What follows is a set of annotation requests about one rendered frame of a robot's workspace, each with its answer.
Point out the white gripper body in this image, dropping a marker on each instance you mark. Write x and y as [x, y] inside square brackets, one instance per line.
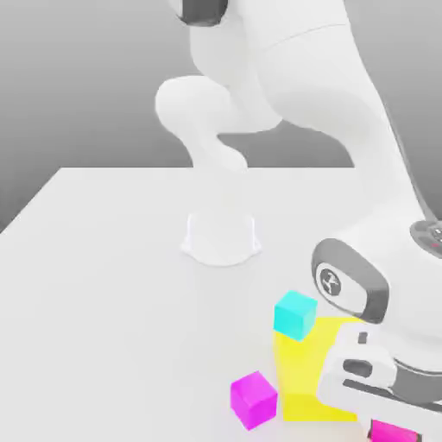
[386, 409]

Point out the large yellow box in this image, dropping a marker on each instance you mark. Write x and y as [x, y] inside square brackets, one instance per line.
[300, 366]

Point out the small cyan cube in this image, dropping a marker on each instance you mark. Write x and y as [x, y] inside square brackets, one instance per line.
[293, 316]

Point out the small magenta cube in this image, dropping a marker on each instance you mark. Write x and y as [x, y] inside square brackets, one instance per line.
[393, 433]
[253, 400]

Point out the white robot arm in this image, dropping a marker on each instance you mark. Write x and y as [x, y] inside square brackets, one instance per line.
[310, 86]

